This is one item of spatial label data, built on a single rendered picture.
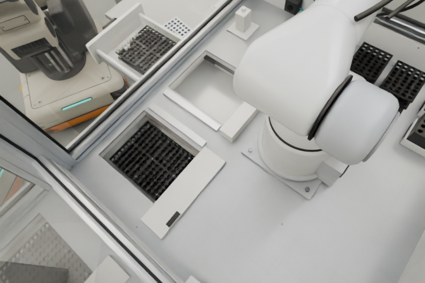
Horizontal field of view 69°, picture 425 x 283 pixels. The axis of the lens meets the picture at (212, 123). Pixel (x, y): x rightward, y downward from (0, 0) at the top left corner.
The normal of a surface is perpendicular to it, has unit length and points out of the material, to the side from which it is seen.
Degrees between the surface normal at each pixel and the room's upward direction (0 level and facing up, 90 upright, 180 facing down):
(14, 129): 90
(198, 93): 0
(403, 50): 90
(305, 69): 11
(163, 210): 0
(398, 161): 0
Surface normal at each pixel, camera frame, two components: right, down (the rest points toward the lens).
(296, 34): -0.19, -0.33
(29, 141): 0.77, 0.54
